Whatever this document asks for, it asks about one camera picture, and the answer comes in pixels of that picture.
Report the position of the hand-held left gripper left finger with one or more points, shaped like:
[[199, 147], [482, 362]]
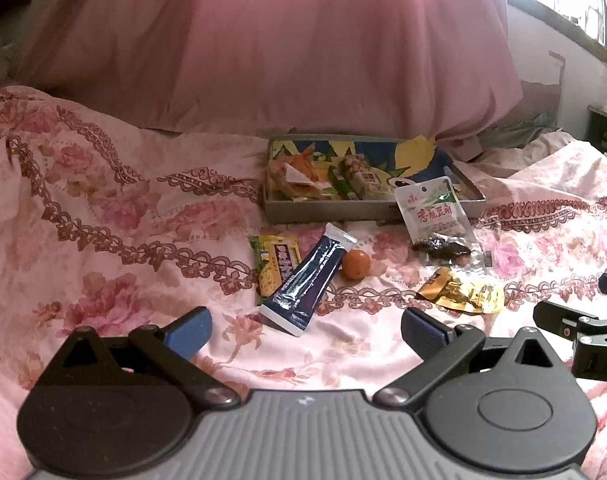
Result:
[[187, 332]]

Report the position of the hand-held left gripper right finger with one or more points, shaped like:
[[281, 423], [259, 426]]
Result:
[[423, 332]]

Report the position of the gold foil snack packet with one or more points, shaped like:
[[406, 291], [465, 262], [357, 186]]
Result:
[[463, 292]]

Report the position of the dark brown vacuum-packed snack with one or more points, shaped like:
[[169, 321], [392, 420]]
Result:
[[443, 250]]

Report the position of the orange kumquat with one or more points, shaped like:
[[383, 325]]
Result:
[[357, 265]]

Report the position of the yellow and purple snack packet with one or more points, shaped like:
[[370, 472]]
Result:
[[276, 265]]

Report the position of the white and green snack packet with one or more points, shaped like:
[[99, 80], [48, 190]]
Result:
[[431, 212]]

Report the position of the dark blue stick packet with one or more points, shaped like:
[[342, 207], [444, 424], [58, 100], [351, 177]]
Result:
[[308, 280]]

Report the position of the cardboard box with blue-yellow lining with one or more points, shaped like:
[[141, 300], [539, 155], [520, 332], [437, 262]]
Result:
[[323, 212]]

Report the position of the clear cake packet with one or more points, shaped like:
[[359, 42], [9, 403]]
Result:
[[366, 176]]

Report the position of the green sausage stick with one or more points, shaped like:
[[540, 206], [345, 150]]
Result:
[[342, 184]]

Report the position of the crispy noodle snack packet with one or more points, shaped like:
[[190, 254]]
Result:
[[278, 180]]

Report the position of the clear packet of orange candies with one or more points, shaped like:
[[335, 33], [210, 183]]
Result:
[[308, 167]]

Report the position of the pink floral blanket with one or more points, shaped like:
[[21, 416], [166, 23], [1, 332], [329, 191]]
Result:
[[133, 220]]

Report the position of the dark cabinet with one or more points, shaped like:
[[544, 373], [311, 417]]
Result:
[[606, 130]]

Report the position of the grey-green cloth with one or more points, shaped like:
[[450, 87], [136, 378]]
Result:
[[518, 135]]

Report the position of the pink curtain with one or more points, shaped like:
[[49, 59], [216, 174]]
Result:
[[283, 50]]

